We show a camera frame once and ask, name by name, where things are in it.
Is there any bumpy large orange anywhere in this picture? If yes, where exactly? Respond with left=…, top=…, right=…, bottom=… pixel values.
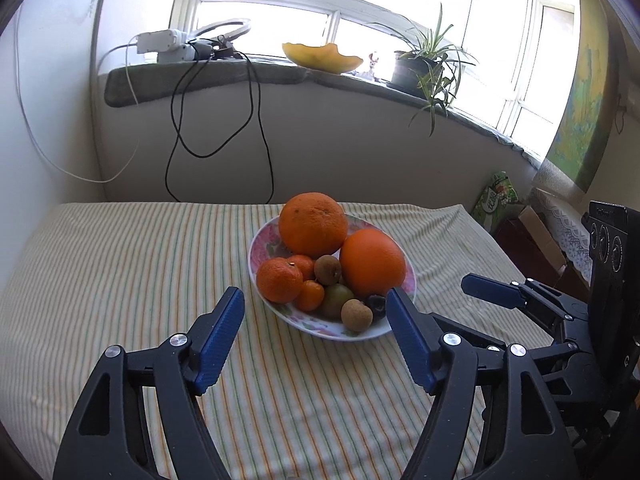
left=278, top=192, right=348, bottom=257

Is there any white refrigerator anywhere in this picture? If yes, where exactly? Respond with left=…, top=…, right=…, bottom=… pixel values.
left=0, top=0, right=106, bottom=201

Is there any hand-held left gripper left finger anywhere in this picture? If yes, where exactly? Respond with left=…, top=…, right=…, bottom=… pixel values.
left=52, top=286, right=246, bottom=480

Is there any long white cable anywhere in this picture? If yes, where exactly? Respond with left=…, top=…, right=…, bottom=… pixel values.
left=15, top=7, right=141, bottom=183

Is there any black cable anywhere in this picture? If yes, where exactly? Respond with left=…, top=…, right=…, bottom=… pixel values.
left=165, top=52, right=253, bottom=204
left=244, top=52, right=275, bottom=205

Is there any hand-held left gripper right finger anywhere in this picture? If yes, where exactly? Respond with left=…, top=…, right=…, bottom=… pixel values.
left=386, top=286, right=581, bottom=480

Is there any short white cable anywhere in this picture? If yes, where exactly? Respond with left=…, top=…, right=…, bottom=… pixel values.
left=96, top=42, right=138, bottom=76

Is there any small dark gadget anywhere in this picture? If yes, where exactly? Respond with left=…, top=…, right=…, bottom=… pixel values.
left=192, top=40, right=243, bottom=61

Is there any white lace cloth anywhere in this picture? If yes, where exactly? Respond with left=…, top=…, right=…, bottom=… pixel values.
left=530, top=160, right=593, bottom=286

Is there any potted spider plant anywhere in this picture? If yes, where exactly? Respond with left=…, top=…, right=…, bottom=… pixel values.
left=370, top=4, right=478, bottom=137

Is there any floral white plate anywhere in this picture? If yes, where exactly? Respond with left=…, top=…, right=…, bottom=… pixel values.
left=248, top=212, right=417, bottom=343

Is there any striped tablecloth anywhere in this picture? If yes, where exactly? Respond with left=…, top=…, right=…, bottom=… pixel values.
left=0, top=201, right=556, bottom=480

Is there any grey window sill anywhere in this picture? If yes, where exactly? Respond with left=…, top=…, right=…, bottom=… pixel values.
left=105, top=57, right=546, bottom=168

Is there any small brown kiwi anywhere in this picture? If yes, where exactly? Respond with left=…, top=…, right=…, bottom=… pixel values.
left=341, top=299, right=374, bottom=332
left=314, top=255, right=342, bottom=286

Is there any yellow melon rind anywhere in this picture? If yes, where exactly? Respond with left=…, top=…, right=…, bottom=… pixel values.
left=281, top=42, right=364, bottom=73

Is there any green plum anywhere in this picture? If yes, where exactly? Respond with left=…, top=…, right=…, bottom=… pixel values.
left=319, top=283, right=356, bottom=320

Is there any orange kumquat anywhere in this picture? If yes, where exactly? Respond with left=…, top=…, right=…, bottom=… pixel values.
left=295, top=280, right=326, bottom=312

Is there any white ring light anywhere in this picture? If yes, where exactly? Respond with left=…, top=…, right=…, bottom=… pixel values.
left=192, top=17, right=251, bottom=46

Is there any wall map poster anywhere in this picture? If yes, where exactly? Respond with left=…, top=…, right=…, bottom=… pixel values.
left=545, top=0, right=616, bottom=193

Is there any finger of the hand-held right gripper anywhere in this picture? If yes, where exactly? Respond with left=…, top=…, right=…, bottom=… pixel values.
left=525, top=340, right=591, bottom=388
left=461, top=273, right=592, bottom=334

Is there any green packet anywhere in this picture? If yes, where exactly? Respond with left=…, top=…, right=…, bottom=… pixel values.
left=472, top=172, right=526, bottom=231

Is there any cardboard box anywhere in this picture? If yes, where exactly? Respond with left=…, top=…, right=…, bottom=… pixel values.
left=517, top=205, right=568, bottom=273

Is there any smooth large orange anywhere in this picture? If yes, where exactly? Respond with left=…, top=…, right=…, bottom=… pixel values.
left=340, top=228, right=407, bottom=300

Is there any small mandarin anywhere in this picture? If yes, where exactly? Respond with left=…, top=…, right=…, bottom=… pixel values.
left=287, top=254, right=316, bottom=281
left=256, top=257, right=304, bottom=304

